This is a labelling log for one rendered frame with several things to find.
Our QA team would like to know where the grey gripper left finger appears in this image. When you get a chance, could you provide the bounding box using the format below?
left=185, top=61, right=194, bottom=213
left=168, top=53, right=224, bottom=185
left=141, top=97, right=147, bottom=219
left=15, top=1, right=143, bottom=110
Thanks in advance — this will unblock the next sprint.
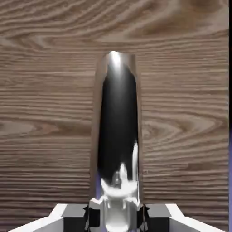
left=7, top=203, right=89, bottom=232

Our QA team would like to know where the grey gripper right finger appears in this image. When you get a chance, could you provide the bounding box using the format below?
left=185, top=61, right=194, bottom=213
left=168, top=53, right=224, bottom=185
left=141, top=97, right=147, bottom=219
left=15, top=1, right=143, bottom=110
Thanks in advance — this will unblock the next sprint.
left=145, top=203, right=227, bottom=232

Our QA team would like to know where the brown wooden cabinet door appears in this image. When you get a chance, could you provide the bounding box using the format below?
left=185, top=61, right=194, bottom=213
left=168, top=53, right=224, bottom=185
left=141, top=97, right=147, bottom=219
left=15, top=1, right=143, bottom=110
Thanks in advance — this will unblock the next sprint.
left=0, top=0, right=229, bottom=232

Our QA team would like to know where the brown wooden cabinet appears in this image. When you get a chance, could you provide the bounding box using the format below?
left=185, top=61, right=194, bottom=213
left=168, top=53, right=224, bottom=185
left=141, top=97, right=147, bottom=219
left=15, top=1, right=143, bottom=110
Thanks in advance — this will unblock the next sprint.
left=228, top=0, right=232, bottom=131

